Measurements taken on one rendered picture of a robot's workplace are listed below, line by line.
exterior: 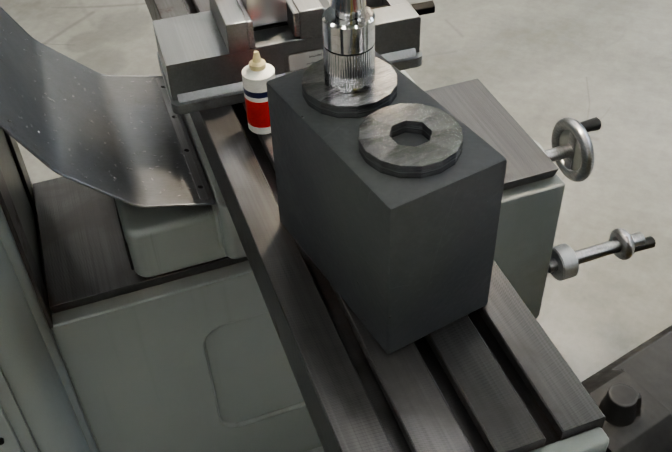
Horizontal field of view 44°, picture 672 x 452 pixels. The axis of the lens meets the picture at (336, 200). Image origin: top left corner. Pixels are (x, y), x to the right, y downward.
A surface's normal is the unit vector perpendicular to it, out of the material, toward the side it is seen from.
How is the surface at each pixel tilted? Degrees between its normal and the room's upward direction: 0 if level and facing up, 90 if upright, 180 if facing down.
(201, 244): 90
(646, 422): 1
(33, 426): 89
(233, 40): 90
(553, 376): 0
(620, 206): 0
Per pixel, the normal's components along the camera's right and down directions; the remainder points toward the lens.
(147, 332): 0.34, 0.62
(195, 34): -0.03, -0.75
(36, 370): 0.80, 0.36
